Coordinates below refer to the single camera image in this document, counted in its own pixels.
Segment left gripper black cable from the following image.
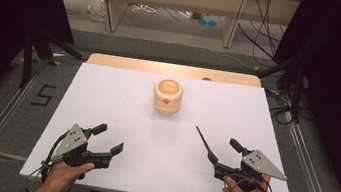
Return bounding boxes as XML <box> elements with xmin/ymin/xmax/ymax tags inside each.
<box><xmin>25</xmin><ymin>126</ymin><xmax>69</xmax><ymax>186</ymax></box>

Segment clear plastic bag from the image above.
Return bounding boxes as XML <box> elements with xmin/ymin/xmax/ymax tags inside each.
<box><xmin>84</xmin><ymin>0</ymin><xmax>109</xmax><ymax>23</ymax></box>

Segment white table board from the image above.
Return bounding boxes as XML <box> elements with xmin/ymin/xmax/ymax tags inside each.
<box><xmin>18</xmin><ymin>55</ymin><xmax>312</xmax><ymax>192</ymax></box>

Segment black metal stand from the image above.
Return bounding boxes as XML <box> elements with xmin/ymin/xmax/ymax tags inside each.
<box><xmin>250</xmin><ymin>52</ymin><xmax>310</xmax><ymax>124</ymax></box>
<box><xmin>17</xmin><ymin>23</ymin><xmax>89</xmax><ymax>97</ymax></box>

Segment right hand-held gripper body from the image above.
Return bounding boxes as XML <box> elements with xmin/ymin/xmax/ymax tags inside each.
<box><xmin>212</xmin><ymin>144</ymin><xmax>291</xmax><ymax>192</ymax></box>

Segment white coiled cable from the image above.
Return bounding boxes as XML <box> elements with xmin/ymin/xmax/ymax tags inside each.
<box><xmin>131</xmin><ymin>2</ymin><xmax>158</xmax><ymax>16</ymax></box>

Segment blue discs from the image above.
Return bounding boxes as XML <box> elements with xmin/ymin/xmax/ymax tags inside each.
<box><xmin>197</xmin><ymin>17</ymin><xmax>219</xmax><ymax>29</ymax></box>

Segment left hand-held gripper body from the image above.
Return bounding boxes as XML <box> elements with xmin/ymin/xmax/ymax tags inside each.
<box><xmin>50</xmin><ymin>120</ymin><xmax>117</xmax><ymax>173</ymax></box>

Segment black floor cables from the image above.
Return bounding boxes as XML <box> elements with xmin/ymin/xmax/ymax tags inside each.
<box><xmin>261</xmin><ymin>88</ymin><xmax>295</xmax><ymax>126</ymax></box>

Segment person's left hand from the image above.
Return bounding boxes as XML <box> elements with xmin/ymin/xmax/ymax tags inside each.
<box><xmin>43</xmin><ymin>156</ymin><xmax>96</xmax><ymax>192</ymax></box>

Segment cream ribbed cup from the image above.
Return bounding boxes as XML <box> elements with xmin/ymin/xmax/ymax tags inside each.
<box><xmin>150</xmin><ymin>76</ymin><xmax>186</xmax><ymax>117</ymax></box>

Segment black makeup brush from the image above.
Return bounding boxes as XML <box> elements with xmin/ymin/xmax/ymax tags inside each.
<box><xmin>192</xmin><ymin>125</ymin><xmax>216</xmax><ymax>155</ymax></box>

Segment black hanging cables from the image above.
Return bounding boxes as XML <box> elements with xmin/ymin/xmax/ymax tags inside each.
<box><xmin>232</xmin><ymin>0</ymin><xmax>291</xmax><ymax>71</ymax></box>

